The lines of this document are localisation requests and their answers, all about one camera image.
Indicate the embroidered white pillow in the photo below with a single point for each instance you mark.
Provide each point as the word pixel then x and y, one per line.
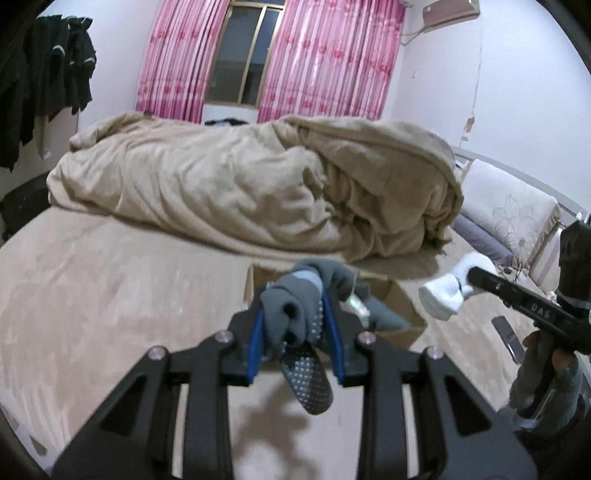
pixel 516 214

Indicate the wall air conditioner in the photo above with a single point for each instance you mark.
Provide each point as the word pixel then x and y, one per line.
pixel 446 12

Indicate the pink curtain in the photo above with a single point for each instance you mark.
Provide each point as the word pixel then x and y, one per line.
pixel 330 58

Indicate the right hand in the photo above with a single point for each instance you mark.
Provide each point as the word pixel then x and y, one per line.
pixel 542 356

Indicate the window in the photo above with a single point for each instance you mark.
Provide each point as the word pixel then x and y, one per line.
pixel 242 52

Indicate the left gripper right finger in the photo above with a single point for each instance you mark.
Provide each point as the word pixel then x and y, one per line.
pixel 459 435

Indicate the black hanging clothes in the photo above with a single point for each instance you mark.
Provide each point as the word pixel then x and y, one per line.
pixel 48 72

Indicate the white sock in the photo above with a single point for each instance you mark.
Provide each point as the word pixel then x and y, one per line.
pixel 444 296

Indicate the grey pillow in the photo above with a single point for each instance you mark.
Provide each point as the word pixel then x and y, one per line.
pixel 483 242

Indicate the beige plush blanket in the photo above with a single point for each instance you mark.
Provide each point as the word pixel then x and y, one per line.
pixel 346 187

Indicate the metal bed headboard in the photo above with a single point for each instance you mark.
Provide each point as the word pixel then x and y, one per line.
pixel 569 206

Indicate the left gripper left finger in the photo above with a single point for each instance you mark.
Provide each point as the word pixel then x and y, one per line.
pixel 130 435

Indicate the grey grip sock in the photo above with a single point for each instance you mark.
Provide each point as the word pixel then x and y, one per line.
pixel 294 317

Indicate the cardboard box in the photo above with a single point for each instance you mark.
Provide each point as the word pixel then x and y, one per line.
pixel 391 293

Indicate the white smartphone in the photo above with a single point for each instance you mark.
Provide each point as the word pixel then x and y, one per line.
pixel 509 338

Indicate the grey knitted hat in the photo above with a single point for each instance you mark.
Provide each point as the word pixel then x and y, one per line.
pixel 377 316

